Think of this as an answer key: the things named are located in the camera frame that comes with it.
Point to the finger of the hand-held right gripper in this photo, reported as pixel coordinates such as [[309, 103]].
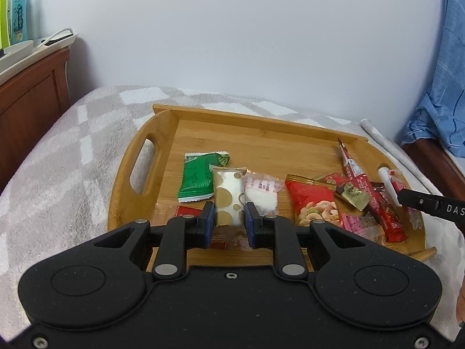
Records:
[[414, 200]]

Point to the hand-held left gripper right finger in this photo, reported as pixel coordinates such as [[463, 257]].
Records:
[[250, 225]]

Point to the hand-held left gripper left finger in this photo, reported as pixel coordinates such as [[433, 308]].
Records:
[[207, 225]]

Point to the red-white dark snack packet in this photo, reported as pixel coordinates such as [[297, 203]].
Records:
[[189, 211]]

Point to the red biscuit packet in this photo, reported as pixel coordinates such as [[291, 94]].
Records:
[[394, 185]]

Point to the brown-red chocolate wafer bar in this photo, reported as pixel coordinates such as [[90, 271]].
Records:
[[387, 211]]

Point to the white pink-print snack packet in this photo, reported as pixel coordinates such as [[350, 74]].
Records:
[[263, 192]]

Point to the white gold-spotted snack packet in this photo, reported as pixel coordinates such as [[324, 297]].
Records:
[[228, 196]]

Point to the green snack packet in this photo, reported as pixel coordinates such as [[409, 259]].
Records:
[[196, 178]]

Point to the pink clear pastry packet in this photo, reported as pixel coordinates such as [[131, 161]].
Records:
[[359, 225]]

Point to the gold-red candy packet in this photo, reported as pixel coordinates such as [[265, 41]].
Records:
[[350, 191]]

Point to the wooden tray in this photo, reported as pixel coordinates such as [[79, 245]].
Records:
[[189, 141]]

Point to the person's right hand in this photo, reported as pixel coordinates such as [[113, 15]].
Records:
[[461, 307]]

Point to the rolled white towel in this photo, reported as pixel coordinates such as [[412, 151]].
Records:
[[396, 152]]

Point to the red peanut snack bag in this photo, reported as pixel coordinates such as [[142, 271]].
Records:
[[314, 203]]

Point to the small red-brown snack packet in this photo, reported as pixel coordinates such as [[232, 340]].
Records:
[[350, 163]]

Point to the blue plaid cloth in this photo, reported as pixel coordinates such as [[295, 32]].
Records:
[[443, 80]]

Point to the wooden cabinet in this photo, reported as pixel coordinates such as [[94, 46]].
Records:
[[29, 109]]

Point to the white plastic tray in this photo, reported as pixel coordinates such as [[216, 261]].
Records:
[[21, 56]]

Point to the teal bottle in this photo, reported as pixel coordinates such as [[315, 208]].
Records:
[[20, 14]]

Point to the yellow-green bottle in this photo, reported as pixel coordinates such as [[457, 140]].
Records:
[[4, 21]]

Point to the wooden bed frame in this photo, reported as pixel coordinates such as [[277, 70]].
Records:
[[436, 167]]

